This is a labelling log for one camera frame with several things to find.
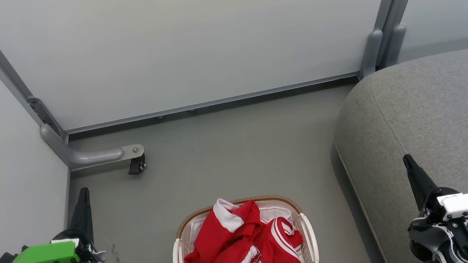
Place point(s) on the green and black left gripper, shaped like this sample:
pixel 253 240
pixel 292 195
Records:
pixel 39 259

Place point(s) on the red shorts with white stripes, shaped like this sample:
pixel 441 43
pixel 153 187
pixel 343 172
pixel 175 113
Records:
pixel 222 243

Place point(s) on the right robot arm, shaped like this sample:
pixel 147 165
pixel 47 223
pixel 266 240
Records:
pixel 439 240

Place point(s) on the grey fabric sofa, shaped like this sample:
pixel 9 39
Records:
pixel 425 120

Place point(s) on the black caster wheel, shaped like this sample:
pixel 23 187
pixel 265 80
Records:
pixel 136 166

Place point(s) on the grey partition foot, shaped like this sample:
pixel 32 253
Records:
pixel 89 156

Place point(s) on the white woven laundry basket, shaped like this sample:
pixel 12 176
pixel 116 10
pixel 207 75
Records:
pixel 310 236

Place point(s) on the red jersey with striped collar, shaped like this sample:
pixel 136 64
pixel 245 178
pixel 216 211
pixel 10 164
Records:
pixel 285 246

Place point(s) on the grey partition corner post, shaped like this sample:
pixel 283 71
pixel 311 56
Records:
pixel 383 40

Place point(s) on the grey partition bottom rail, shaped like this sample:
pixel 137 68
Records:
pixel 215 103

